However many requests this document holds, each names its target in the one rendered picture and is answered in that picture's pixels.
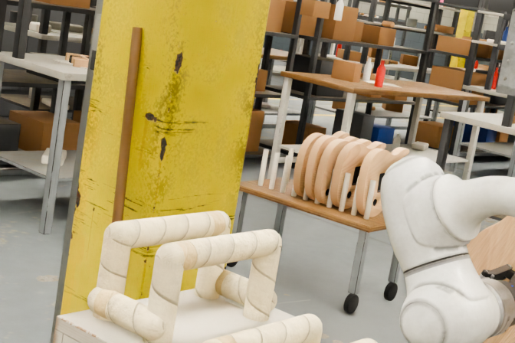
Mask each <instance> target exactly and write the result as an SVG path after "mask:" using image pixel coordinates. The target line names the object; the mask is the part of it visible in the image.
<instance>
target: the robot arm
mask: <svg viewBox="0 0 515 343"><path fill-rule="evenodd" d="M380 194H381V204H382V213H383V217H384V220H385V226H386V230H387V232H388V235H389V240H390V243H391V245H392V249H393V251H394V253H395V256H396V258H397V260H398V262H399V264H400V266H401V268H402V272H403V273H404V277H405V284H406V291H407V297H406V299H405V301H404V303H403V305H402V309H401V312H400V316H399V324H400V329H401V331H402V334H403V335H404V337H405V339H406V340H407V342H408V343H483V342H484V341H485V340H486V339H488V338H491V337H494V336H496V335H500V334H503V333H504V332H505V331H506V330H507V329H508V328H509V327H510V326H513V325H515V271H513V270H512V269H513V267H512V266H511V265H509V264H506V265H503V266H500V267H497V268H496V269H493V270H487V269H483V271H482V272H481V274H480V275H478V274H477V271H476V269H475V268H474V265H473V263H472V261H471V258H470V255H469V252H468V250H467V244H469V243H470V241H471V240H472V239H474V238H475V237H476V236H477V235H478V233H479V231H480V228H481V222H482V221H483V220H484V219H486V218H488V217H491V216H494V215H507V216H511V217H515V178H512V177H506V176H488V177H482V178H474V179H470V180H465V181H463V180H461V179H460V178H459V177H457V176H455V175H450V174H446V175H445V174H444V172H443V170H442V169H441V167H440V166H439V165H437V164H436V163H435V162H433V161H432V160H431V159H429V158H427V157H422V156H420V155H412V156H409V157H406V158H403V159H401V160H399V161H397V162H395V163H394V164H392V165H391V166H390V167H389V168H388V169H387V170H386V172H385V175H384V176H383V178H382V183H381V191H380ZM506 278H508V279H509V280H510V281H509V282H507V281H504V279H506Z"/></svg>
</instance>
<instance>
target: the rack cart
mask: <svg viewBox="0 0 515 343"><path fill-rule="evenodd" d="M268 152H269V150H268V149H264V152H263V157H262V162H261V170H260V175H259V180H255V181H241V183H240V188H239V192H238V202H237V207H236V212H235V220H234V225H233V230H232V233H233V234H237V233H241V228H242V224H243V219H244V210H245V205H246V200H247V196H248V194H252V195H254V196H258V197H260V198H264V199H267V200H269V201H273V202H276V203H278V206H277V214H276V219H275V224H274V230H275V231H277V232H278V233H279V234H280V237H281V238H282V234H283V229H284V221H285V217H286V212H287V207H292V208H295V209H297V210H300V211H304V212H307V213H309V214H313V215H316V216H318V217H322V218H325V219H327V220H330V221H335V222H337V223H340V224H344V225H346V226H349V227H353V228H356V229H358V230H359V236H358V241H357V245H356V253H355V257H354V261H353V269H352V273H351V278H350V282H349V290H348V292H349V293H350V294H349V295H348V296H347V297H346V299H345V302H344V305H343V309H344V311H345V312H347V313H349V314H352V313H354V312H355V311H356V308H357V306H358V304H359V297H358V296H357V294H358V293H359V287H360V283H361V278H362V271H363V267H364V262H365V258H366V251H367V246H368V242H369V235H370V232H374V231H379V230H386V226H385V220H384V217H383V213H382V211H381V212H380V213H379V214H378V215H376V216H375V217H370V216H369V215H370V211H371V206H372V199H373V195H374V190H375V186H376V181H375V180H371V181H370V185H369V192H368V196H367V201H366V208H365V213H364V215H361V214H360V213H359V212H358V210H357V208H356V190H355V194H354V199H353V206H352V207H350V208H347V209H344V208H345V203H346V196H347V191H348V187H349V180H350V175H351V174H350V173H345V178H344V182H343V189H342V194H341V198H340V206H339V207H336V206H335V205H332V204H333V203H332V201H331V198H330V190H329V195H328V199H327V204H326V205H325V204H322V203H320V202H319V201H317V199H316V198H315V200H311V199H309V198H308V197H307V194H306V192H305V188H304V193H303V197H301V196H299V195H297V193H296V192H295V190H294V184H293V182H294V180H292V179H290V170H291V165H292V161H293V156H294V149H293V148H290V149H289V153H288V155H287V156H286V159H285V164H284V172H283V177H282V178H276V175H277V167H278V162H279V157H280V153H279V152H275V153H274V162H273V166H272V171H271V179H264V175H265V170H266V165H267V157H268ZM358 178H359V176H358ZM358 178H357V183H358ZM331 182H332V179H331ZM331 182H330V188H331ZM357 183H356V189H357ZM400 268H401V266H400V264H399V262H398V260H397V258H396V256H395V253H394V251H393V255H392V262H391V266H390V271H389V278H388V281H389V282H390V283H388V284H387V286H386V287H385V291H384V298H385V299H386V300H388V301H392V300H393V299H394V298H395V296H396V294H397V291H398V286H397V284H396V283H397V282H398V279H399V272H400Z"/></svg>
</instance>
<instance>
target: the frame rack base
mask: <svg viewBox="0 0 515 343"><path fill-rule="evenodd" d="M194 291H195V289H189V290H185V291H181V292H180V295H179V304H178V309H177V314H176V319H175V328H174V333H173V339H172V343H203V342H204V341H207V340H209V339H212V338H217V337H221V336H224V335H229V334H232V333H235V332H240V331H244V330H247V329H250V328H255V327H258V326H262V325H267V324H270V323H273V322H279V321H282V320H285V319H290V318H293V317H295V316H293V315H290V314H288V313H286V312H283V311H281V310H279V309H276V308H274V309H273V310H272V311H270V316H269V319H268V320H267V321H265V322H257V321H253V320H250V319H247V318H245V317H244V316H243V311H244V309H243V308H240V307H238V306H236V305H233V304H231V303H230V302H226V301H225V300H226V299H228V298H226V297H224V296H221V295H219V298H218V299H203V298H200V297H198V296H196V295H195V294H194ZM136 301H137V302H140V303H142V304H144V305H147V306H148V301H149V298H145V299H138V300H136ZM53 343H145V342H143V337H141V336H139V335H137V334H135V333H133V332H131V331H129V330H127V329H125V328H123V327H121V326H119V325H117V324H115V323H113V322H111V321H104V320H100V319H98V318H95V317H93V312H92V311H91V310H90V309H88V310H83V311H79V312H72V313H68V314H64V315H58V316H57V319H56V325H55V331H54V341H53Z"/></svg>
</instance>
